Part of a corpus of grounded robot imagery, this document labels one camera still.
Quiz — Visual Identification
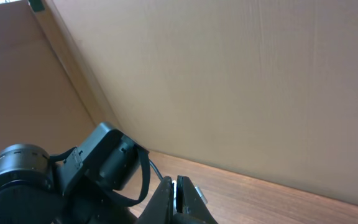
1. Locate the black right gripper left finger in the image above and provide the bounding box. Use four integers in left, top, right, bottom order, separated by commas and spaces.
135, 176, 174, 224

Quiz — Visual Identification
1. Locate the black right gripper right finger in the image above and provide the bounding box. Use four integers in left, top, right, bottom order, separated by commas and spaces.
176, 175, 217, 224

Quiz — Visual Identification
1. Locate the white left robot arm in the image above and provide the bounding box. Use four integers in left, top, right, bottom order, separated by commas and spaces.
0, 122, 158, 223

